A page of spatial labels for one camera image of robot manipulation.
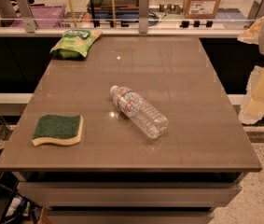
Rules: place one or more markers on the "purple plastic crate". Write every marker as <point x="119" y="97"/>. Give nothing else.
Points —
<point x="43" y="17"/>

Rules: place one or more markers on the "green rice chip bag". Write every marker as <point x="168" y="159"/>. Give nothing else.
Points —
<point x="75" y="43"/>

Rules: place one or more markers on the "green and yellow sponge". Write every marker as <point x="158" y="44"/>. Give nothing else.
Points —
<point x="58" y="130"/>

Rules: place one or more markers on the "yellow broom handle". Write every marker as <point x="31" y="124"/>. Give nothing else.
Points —
<point x="70" y="2"/>

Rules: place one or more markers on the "clear plastic water bottle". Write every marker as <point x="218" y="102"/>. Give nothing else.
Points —
<point x="143" y="114"/>

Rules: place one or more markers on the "cardboard box with label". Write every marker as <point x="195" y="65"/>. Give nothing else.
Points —
<point x="200" y="9"/>

